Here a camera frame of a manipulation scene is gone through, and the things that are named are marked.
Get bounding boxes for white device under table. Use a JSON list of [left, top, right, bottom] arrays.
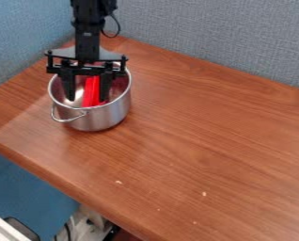
[[0, 217, 41, 241]]

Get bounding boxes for white cables under table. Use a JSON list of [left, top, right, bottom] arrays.
[[54, 205, 117, 241]]

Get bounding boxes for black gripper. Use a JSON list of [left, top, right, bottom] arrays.
[[45, 46, 129, 102]]

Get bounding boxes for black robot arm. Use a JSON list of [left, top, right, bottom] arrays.
[[46, 0, 129, 103]]

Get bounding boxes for stainless steel pot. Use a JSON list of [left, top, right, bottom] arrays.
[[49, 70, 133, 132]]

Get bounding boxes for red plastic block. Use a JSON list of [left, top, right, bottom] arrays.
[[82, 76, 107, 107]]

